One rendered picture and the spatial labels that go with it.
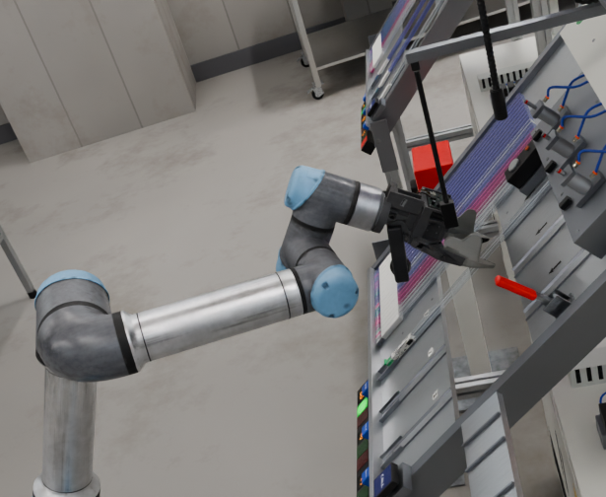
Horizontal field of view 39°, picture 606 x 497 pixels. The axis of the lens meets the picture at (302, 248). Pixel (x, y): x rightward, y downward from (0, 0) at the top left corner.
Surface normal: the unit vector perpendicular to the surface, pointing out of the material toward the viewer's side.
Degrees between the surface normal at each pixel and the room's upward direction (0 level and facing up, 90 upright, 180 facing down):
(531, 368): 90
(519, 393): 90
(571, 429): 0
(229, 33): 90
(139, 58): 90
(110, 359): 79
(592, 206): 43
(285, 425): 0
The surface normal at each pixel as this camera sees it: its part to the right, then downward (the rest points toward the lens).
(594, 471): -0.28, -0.82
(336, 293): 0.29, 0.43
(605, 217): -0.06, 0.54
